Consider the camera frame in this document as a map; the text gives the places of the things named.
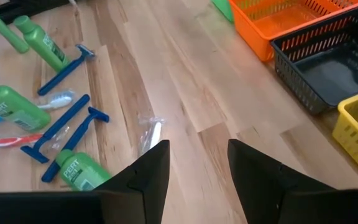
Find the green Pert shampoo bottle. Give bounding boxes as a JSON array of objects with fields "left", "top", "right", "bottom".
[
  {"left": 0, "top": 77, "right": 52, "bottom": 132},
  {"left": 0, "top": 0, "right": 30, "bottom": 54},
  {"left": 12, "top": 14, "right": 71, "bottom": 73},
  {"left": 55, "top": 148, "right": 112, "bottom": 191}
]

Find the orange plastic basket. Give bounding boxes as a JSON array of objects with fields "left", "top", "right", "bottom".
[{"left": 227, "top": 0, "right": 358, "bottom": 62}]

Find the blue disposable razor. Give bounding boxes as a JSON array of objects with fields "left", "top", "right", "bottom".
[
  {"left": 37, "top": 43, "right": 96, "bottom": 96},
  {"left": 20, "top": 93, "right": 91, "bottom": 164},
  {"left": 40, "top": 106, "right": 111, "bottom": 184}
]

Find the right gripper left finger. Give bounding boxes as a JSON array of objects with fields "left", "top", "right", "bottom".
[{"left": 96, "top": 139, "right": 170, "bottom": 224}]

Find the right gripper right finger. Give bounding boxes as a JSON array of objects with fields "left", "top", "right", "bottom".
[{"left": 228, "top": 139, "right": 335, "bottom": 224}]

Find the yellow plastic basket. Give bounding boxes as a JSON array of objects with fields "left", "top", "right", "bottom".
[{"left": 332, "top": 86, "right": 358, "bottom": 186}]

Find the toothbrush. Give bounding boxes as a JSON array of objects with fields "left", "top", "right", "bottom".
[
  {"left": 0, "top": 126, "right": 71, "bottom": 147},
  {"left": 137, "top": 115, "right": 167, "bottom": 156},
  {"left": 0, "top": 89, "right": 76, "bottom": 128}
]

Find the black plastic basket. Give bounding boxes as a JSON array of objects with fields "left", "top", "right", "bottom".
[{"left": 270, "top": 1, "right": 358, "bottom": 115}]

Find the green plastic basket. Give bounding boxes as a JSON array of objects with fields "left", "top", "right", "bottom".
[{"left": 211, "top": 0, "right": 234, "bottom": 23}]

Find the black metal table frame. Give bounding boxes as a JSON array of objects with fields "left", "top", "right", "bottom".
[{"left": 0, "top": 0, "right": 74, "bottom": 32}]

